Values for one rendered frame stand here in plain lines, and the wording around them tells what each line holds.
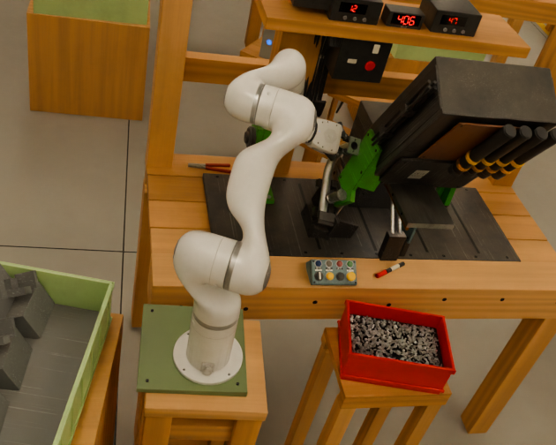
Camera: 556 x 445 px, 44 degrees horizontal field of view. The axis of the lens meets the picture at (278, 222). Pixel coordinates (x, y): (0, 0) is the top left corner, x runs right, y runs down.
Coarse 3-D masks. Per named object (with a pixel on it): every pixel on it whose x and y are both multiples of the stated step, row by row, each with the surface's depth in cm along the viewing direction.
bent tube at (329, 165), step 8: (344, 144) 222; (352, 144) 222; (352, 152) 218; (328, 160) 229; (336, 160) 229; (328, 168) 229; (328, 176) 229; (328, 184) 229; (320, 192) 229; (320, 200) 228; (320, 208) 227
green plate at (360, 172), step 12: (372, 132) 215; (360, 144) 220; (360, 156) 218; (372, 156) 211; (348, 168) 223; (360, 168) 216; (372, 168) 215; (348, 180) 221; (360, 180) 215; (372, 180) 218
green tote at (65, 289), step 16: (16, 272) 186; (48, 272) 186; (48, 288) 190; (64, 288) 189; (80, 288) 189; (96, 288) 188; (112, 288) 186; (64, 304) 193; (80, 304) 193; (96, 304) 192; (96, 336) 174; (96, 352) 182; (80, 368) 165; (80, 384) 166; (80, 400) 171; (64, 416) 154; (64, 432) 157
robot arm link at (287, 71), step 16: (272, 64) 166; (288, 64) 167; (304, 64) 172; (240, 80) 161; (256, 80) 163; (272, 80) 166; (288, 80) 168; (304, 80) 179; (224, 96) 163; (240, 96) 160; (256, 96) 160; (240, 112) 161
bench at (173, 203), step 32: (192, 160) 252; (224, 160) 256; (160, 192) 234; (192, 192) 237; (480, 192) 274; (512, 192) 279; (160, 224) 222; (192, 224) 225; (512, 224) 262; (544, 256) 250; (544, 320) 245; (512, 352) 263; (512, 384) 271; (480, 416) 283
